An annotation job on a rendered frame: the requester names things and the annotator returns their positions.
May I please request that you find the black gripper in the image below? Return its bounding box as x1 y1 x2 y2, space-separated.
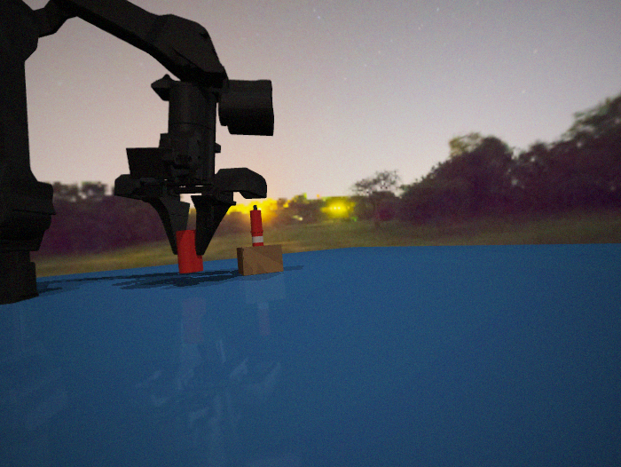
114 123 267 256

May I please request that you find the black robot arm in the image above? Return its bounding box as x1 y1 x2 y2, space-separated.
0 0 274 305

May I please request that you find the brown rectangular block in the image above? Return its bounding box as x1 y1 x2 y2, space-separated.
237 244 284 276

